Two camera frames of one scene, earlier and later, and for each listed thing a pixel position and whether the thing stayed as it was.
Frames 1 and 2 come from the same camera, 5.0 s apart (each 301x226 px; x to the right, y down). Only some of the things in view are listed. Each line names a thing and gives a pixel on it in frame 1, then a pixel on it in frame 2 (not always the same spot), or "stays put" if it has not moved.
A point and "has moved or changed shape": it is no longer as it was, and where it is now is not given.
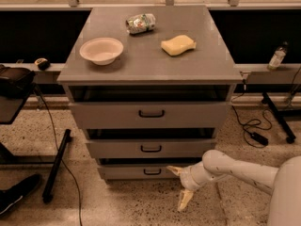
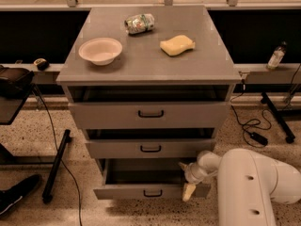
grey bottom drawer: x=138 y=171 has moved or changed shape
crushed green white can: x=140 y=24 stays put
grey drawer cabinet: x=150 y=86 stays put
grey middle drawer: x=154 y=148 stays put
